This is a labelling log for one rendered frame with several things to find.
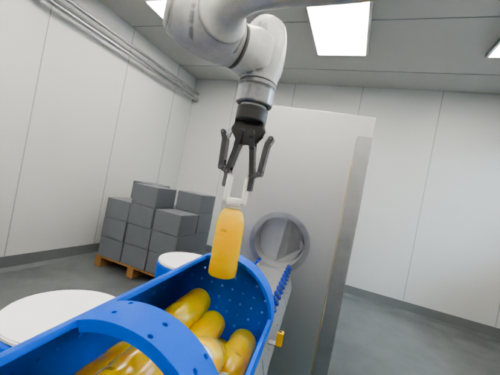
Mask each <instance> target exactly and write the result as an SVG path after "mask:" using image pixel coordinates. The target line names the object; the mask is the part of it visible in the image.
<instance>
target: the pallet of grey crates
mask: <svg viewBox="0 0 500 375"><path fill-rule="evenodd" d="M175 198H176V190H175V189H171V188H170V186H166V185H160V184H156V183H152V182H141V181H135V180H134V181H133V186H132V192H131V198H123V197H109V198H108V202H107V206H106V213H105V217H104V221H103V228H102V232H101V237H100V245H99V249H98V253H97V254H96V257H95V262H94V264H95V265H96V266H99V267H101V266H106V265H109V264H113V263H117V264H120V265H122V266H126V267H127V271H126V277H128V278H131V279H133V278H137V277H140V276H142V275H151V276H153V277H155V270H156V264H157V260H158V258H159V256H161V255H162V254H165V253H169V252H187V253H194V254H200V255H204V254H205V248H206V244H207V240H208V233H209V231H210V227H211V219H212V215H213V214H212V213H213V209H214V202H215V198H216V197H215V196H212V195H207V194H204V193H197V192H194V191H186V190H179V192H178V196H177V200H176V205H174V202H175Z"/></svg>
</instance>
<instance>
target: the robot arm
mask: <svg viewBox="0 0 500 375"><path fill-rule="evenodd" d="M369 1H378V0H167V2H166V5H165V9H164V16H163V22H162V23H163V26H164V28H165V30H166V32H167V34H168V35H169V37H170V38H171V39H172V40H173V41H174V42H176V43H177V44H178V45H180V46H181V47H183V48H184V49H185V50H187V51H189V52H191V53H192V54H195V55H197V56H198V57H201V58H203V59H204V60H207V61H209V62H212V63H215V64H218V65H223V66H225V67H227V68H229V69H231V70H232V71H233V72H235V73H236V74H237V75H238V76H240V81H239V87H238V91H237V98H236V102H237V104H238V105H239V106H238V107H237V113H236V117H235V122H234V125H233V126H232V127H231V128H230V129H221V136H222V142H221V147H220V153H219V162H218V168H219V169H221V170H222V171H223V172H224V176H223V180H222V186H224V187H225V190H224V193H223V197H222V201H223V202H226V199H227V197H229V196H230V193H231V186H232V183H233V179H234V174H232V170H233V169H234V165H235V163H236V160H237V157H238V155H239V153H240V150H241V149H242V147H243V145H248V146H249V174H248V176H246V177H245V181H244V185H243V193H242V197H241V202H240V205H241V206H246V203H247V199H248V194H249V191H250V192H252V191H253V187H254V180H255V179H256V178H259V177H263V174H264V171H265V168H266V163H267V160H268V157H269V151H270V148H271V146H272V145H273V144H274V142H275V139H274V138H273V137H272V136H269V135H267V134H266V130H265V126H266V119H267V115H268V112H267V111H269V110H271V109H272V104H273V100H274V96H275V92H276V86H277V84H278V81H279V79H280V78H281V74H282V71H283V65H284V61H285V56H286V28H285V25H284V23H283V22H282V21H281V20H280V19H279V18H278V17H276V16H273V15H270V14H263V15H260V16H258V17H257V18H256V19H254V20H253V21H252V22H251V24H248V23H246V17H248V16H250V15H252V14H254V13H258V12H261V11H266V10H280V9H290V8H300V7H320V6H330V5H340V4H357V3H363V2H369ZM232 133H233V134H234V137H235V141H234V146H233V149H232V151H231V154H230V156H229V159H228V162H227V157H228V147H229V138H230V137H231V134H232ZM263 138H264V143H265V144H264V146H263V151H262V154H261V157H260V163H259V165H258V169H257V172H256V152H257V144H258V143H259V142H260V141H261V140H262V139H263ZM226 162H227V164H226Z"/></svg>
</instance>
